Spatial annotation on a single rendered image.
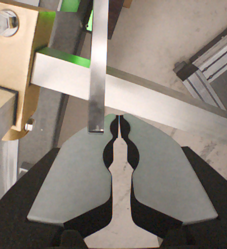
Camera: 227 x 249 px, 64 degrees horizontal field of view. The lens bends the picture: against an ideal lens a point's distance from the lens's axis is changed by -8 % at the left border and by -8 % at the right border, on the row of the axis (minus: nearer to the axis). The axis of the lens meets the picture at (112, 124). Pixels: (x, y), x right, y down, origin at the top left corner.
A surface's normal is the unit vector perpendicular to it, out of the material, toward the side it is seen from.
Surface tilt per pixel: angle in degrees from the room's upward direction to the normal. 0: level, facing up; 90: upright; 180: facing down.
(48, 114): 0
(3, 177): 0
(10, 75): 0
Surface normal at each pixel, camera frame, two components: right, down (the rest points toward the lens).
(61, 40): -0.01, 0.51
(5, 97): 0.32, -0.81
